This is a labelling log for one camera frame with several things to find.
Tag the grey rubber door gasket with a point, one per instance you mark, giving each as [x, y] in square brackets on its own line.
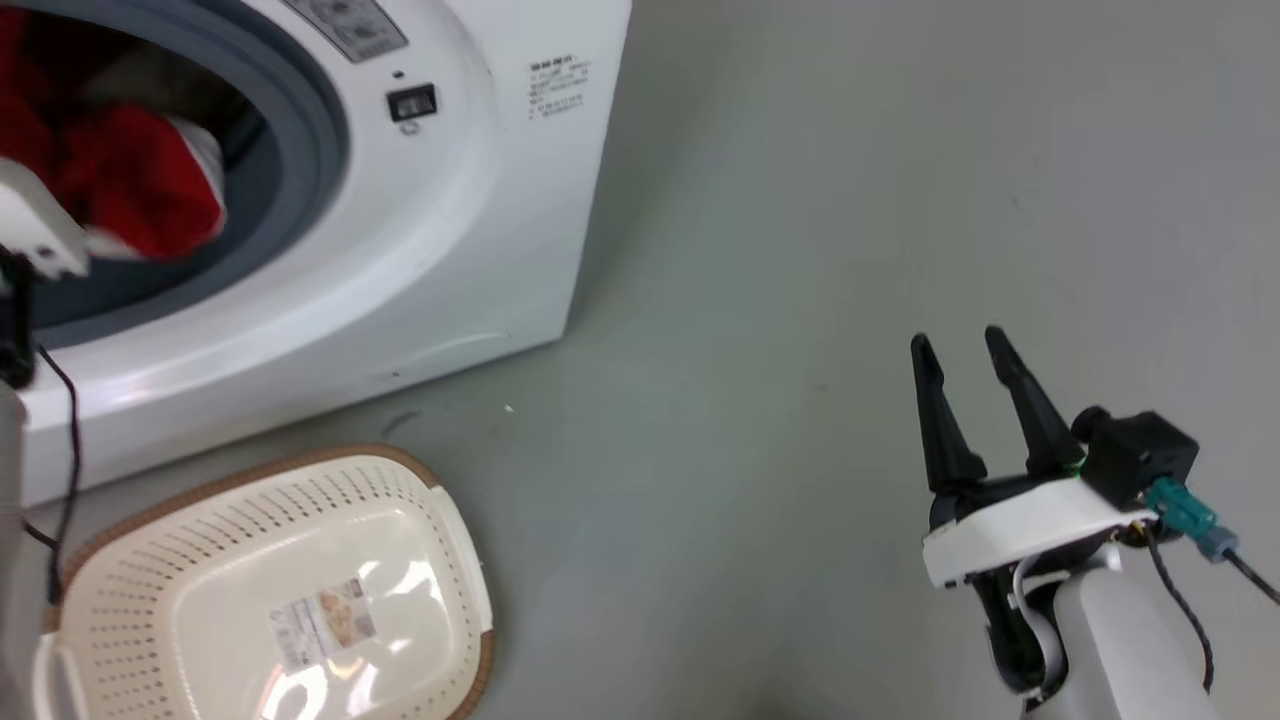
[300, 150]

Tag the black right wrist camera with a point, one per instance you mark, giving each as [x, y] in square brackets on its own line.
[1140, 455]

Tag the black door latch socket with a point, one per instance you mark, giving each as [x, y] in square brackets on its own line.
[412, 102]

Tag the red garment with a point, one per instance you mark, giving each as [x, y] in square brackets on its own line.
[130, 180]

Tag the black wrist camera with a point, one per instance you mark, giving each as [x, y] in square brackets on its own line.
[1140, 455]
[14, 320]

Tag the paper label on basket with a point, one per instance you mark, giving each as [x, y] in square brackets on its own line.
[322, 620]

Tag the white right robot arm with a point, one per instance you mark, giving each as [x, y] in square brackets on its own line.
[1110, 640]

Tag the cream perforated laundry basket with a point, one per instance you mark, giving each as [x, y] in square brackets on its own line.
[200, 560]

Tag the white front-load washing machine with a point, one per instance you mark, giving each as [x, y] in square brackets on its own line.
[480, 220]

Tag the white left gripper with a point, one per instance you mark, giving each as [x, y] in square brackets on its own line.
[30, 225]

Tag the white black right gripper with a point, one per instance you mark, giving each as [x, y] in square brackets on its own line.
[1020, 525]

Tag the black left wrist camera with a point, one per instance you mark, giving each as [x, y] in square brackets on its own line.
[14, 320]

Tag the printed text sticker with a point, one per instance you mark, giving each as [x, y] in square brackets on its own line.
[558, 88]

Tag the grey panel sticker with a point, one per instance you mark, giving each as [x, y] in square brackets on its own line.
[350, 25]

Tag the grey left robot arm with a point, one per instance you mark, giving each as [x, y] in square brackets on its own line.
[10, 560]

